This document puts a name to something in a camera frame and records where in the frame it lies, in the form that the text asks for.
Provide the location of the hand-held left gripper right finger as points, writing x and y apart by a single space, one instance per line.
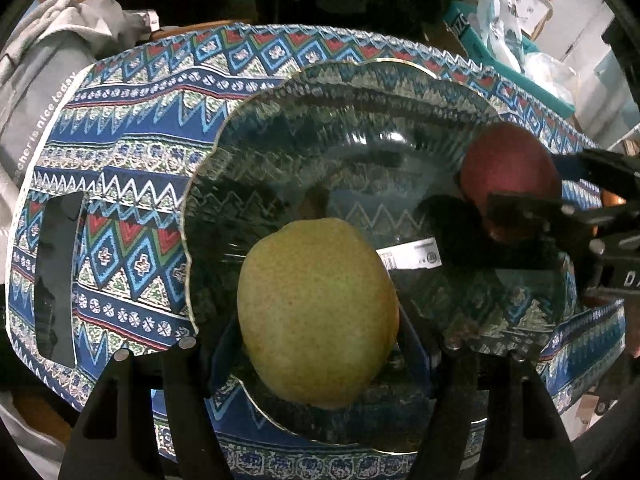
417 355

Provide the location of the grey hooded sweatshirt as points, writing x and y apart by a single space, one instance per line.
40 85

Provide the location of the blue patterned tablecloth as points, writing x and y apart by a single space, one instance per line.
140 135

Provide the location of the clear glass bowl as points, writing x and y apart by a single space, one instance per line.
350 135

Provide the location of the yellow-green pear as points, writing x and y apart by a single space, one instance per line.
315 310

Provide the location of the red apple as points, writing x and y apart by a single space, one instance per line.
505 160

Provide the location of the black rectangular strip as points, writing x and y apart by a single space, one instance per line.
60 280

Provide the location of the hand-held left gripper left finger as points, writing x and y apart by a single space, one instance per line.
185 385

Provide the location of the white printed rice bag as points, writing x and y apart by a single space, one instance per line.
500 10

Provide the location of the teal cardboard box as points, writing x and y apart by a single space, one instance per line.
465 25

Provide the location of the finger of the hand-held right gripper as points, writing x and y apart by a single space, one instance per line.
600 170
530 212

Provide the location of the clear plastic bag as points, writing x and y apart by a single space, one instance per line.
550 77

